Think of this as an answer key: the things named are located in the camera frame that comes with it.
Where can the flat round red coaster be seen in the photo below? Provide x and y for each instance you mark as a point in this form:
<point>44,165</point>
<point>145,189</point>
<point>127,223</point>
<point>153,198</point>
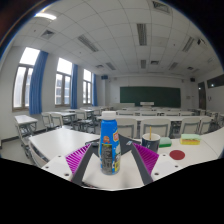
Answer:
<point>177,155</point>

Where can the green chalkboard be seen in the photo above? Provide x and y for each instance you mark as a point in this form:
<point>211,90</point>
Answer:
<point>150,96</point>

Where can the wooden stick in mug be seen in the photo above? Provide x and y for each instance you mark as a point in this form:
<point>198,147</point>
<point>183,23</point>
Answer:
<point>150,131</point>

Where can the yellow sponge with green top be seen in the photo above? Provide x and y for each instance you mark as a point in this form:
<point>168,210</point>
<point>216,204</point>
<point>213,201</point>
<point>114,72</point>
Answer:
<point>190,140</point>

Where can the group of white classroom desks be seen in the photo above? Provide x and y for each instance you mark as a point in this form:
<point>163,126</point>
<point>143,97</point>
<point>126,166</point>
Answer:
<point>26,120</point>

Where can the dark blue mug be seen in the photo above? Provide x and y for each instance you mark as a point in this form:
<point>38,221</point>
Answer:
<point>150,146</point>

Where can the white empty desk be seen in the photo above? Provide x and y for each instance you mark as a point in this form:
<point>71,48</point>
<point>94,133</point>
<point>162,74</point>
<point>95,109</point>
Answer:
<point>215,141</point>

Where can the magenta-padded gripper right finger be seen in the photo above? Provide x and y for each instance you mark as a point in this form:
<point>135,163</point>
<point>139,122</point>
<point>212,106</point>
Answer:
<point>148,159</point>

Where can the group of ceiling lights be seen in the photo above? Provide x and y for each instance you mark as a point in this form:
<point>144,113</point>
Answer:
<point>142,33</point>

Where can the dark door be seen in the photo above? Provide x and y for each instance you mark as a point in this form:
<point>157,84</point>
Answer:
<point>202,96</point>

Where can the group of classroom chairs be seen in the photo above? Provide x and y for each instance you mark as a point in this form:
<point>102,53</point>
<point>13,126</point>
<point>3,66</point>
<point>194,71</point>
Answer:
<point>155,126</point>

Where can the narrow blue curtain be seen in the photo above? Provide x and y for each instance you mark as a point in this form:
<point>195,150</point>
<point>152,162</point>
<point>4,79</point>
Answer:
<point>74,86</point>
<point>95,90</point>

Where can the dark transom window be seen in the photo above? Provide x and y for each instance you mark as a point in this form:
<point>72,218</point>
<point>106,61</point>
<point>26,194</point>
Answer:
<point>216,81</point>

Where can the ceiling projector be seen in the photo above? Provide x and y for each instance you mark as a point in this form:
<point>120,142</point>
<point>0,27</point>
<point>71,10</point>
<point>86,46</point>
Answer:
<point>200,41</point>

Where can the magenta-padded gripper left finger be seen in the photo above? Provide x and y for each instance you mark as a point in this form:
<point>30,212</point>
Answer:
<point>78,159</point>

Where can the blue drink bottle white cap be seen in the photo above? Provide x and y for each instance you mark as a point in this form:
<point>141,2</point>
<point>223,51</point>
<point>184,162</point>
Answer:
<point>109,140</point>

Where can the tall window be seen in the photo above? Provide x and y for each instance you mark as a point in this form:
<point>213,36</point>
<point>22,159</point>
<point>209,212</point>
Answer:
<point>87,86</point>
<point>20,83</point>
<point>63,83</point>

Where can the black wall speaker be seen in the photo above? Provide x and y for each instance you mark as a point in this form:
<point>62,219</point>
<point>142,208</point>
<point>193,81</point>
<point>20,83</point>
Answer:
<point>104,77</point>
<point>192,79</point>

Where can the bunch of keys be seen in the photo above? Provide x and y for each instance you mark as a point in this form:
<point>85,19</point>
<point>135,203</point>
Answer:
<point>129,143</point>

